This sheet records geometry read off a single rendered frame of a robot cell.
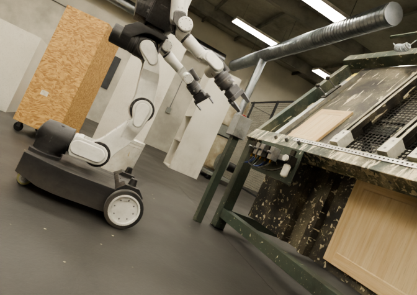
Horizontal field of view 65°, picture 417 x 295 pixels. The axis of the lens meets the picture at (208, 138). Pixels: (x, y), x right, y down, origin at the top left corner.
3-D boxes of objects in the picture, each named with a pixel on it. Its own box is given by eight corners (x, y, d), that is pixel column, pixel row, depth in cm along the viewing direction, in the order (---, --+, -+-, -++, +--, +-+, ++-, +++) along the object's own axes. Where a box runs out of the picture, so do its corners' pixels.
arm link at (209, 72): (221, 82, 169) (207, 64, 167) (213, 88, 178) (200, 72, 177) (236, 70, 173) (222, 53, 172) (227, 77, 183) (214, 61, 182)
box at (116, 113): (91, 139, 495) (140, 35, 501) (128, 154, 513) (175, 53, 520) (88, 146, 409) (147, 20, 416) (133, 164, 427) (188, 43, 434)
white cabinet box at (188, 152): (163, 162, 652) (205, 69, 660) (188, 172, 669) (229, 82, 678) (168, 167, 595) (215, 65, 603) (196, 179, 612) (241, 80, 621)
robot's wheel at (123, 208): (96, 222, 164) (113, 185, 164) (97, 218, 168) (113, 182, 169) (134, 235, 170) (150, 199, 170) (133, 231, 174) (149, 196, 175)
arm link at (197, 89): (194, 107, 235) (185, 93, 230) (195, 100, 243) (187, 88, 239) (209, 99, 231) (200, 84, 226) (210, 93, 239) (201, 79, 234)
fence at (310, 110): (275, 136, 263) (273, 133, 261) (355, 77, 287) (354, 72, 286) (279, 138, 258) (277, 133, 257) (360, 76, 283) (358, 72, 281)
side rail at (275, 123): (262, 138, 287) (256, 128, 284) (347, 75, 316) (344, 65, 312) (265, 140, 282) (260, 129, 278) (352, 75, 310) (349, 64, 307)
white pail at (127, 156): (98, 164, 316) (119, 120, 318) (128, 176, 325) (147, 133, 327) (97, 171, 286) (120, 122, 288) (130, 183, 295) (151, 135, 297)
